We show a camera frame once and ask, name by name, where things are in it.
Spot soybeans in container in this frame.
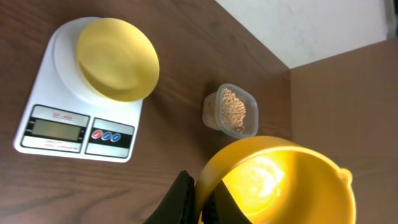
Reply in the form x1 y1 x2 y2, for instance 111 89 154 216
202 88 246 133

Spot yellow measuring scoop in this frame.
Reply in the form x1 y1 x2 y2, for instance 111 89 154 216
194 136 356 223

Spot clear plastic container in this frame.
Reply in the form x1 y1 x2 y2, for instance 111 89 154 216
202 83 259 139

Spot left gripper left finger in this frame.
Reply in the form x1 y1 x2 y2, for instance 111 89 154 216
144 170 195 224

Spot cardboard box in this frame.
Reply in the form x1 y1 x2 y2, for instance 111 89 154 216
290 39 397 223

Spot white digital kitchen scale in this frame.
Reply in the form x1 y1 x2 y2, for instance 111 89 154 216
13 17 142 162

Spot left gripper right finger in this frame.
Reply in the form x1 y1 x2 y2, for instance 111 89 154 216
201 181 251 224

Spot yellow bowl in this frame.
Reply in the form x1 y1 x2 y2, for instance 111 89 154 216
76 18 160 102

